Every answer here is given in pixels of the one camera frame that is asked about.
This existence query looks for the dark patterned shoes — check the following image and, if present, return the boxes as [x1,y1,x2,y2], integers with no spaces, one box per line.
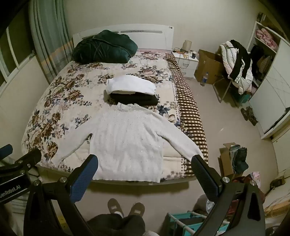
[241,106,259,127]

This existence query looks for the white wardrobe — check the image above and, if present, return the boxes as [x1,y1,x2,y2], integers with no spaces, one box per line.
[246,20,290,140]

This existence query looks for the white knit sweater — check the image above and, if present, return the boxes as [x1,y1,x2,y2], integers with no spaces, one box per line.
[51,102,204,183]

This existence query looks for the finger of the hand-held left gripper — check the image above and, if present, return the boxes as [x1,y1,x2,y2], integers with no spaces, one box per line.
[0,144,13,160]
[0,148,42,171]

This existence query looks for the floral blanket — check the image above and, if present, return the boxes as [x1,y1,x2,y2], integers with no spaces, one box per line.
[21,49,188,182]

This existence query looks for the brown slipper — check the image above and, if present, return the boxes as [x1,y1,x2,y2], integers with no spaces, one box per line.
[107,198,124,216]
[129,202,146,217]

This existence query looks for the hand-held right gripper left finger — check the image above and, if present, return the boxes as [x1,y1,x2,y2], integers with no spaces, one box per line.
[24,154,99,236]

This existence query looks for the large cardboard box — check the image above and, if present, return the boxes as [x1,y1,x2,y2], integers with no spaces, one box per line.
[194,49,226,85]

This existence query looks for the window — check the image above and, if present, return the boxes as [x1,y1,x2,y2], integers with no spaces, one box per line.
[0,21,36,82]

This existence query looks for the brown checked bed sheet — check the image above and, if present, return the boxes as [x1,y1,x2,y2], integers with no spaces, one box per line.
[166,53,208,178]

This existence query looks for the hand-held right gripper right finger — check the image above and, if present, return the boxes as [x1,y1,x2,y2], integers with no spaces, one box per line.
[191,155,265,236]

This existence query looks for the person's legs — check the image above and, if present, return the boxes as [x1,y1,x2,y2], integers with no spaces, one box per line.
[87,213,146,236]

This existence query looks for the teal plastic bin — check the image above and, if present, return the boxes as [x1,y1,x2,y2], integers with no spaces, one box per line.
[231,93,251,105]

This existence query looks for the pile of colourful clothes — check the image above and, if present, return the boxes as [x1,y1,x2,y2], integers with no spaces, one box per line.
[233,171,266,206]

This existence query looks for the white bed headboard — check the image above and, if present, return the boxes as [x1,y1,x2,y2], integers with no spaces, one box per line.
[72,24,175,51]

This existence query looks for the wooden chair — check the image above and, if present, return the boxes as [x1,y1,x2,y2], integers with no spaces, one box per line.
[212,46,237,103]

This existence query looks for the striped green curtain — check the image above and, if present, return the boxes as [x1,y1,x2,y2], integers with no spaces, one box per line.
[28,0,75,85]

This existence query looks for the small cardboard box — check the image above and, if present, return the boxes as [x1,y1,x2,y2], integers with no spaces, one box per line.
[218,143,249,180]

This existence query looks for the folded black garment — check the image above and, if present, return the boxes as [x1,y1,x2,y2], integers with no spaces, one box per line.
[104,89,159,107]

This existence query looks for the pink folded blanket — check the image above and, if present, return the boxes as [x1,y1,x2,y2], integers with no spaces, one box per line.
[256,28,279,50]

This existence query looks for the black jacket with white stripes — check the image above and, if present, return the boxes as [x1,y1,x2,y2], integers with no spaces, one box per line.
[227,39,252,85]

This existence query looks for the folded white garment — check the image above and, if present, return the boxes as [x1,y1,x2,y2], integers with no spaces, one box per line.
[106,75,156,96]

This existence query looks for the white nightstand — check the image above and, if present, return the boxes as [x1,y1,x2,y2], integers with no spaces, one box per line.
[172,50,200,79]

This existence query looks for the dark green duvet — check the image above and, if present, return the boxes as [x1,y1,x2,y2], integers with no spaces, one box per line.
[73,29,138,64]

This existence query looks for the teal storage rack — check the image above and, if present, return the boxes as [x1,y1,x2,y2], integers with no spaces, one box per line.
[166,211,231,236]

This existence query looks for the dark clothes bundle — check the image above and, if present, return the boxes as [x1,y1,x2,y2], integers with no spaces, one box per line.
[229,145,249,175]

